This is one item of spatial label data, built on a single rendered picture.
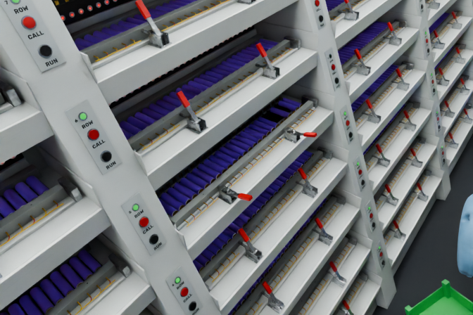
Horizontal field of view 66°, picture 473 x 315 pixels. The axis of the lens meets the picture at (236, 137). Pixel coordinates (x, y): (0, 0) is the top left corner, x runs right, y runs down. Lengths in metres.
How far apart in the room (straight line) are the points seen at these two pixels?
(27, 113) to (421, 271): 1.58
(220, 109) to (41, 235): 0.43
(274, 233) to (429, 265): 0.95
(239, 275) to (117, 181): 0.42
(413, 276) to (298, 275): 0.74
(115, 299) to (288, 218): 0.50
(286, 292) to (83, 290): 0.57
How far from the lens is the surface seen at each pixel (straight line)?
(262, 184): 0.91
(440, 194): 2.11
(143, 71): 0.69
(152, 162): 0.72
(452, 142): 2.26
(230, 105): 0.84
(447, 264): 1.83
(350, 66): 1.35
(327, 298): 1.32
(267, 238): 1.00
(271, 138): 0.98
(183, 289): 0.81
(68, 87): 0.63
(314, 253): 1.19
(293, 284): 1.13
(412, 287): 1.75
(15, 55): 0.62
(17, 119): 0.62
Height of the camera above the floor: 1.34
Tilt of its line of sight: 23 degrees down
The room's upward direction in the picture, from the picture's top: 22 degrees counter-clockwise
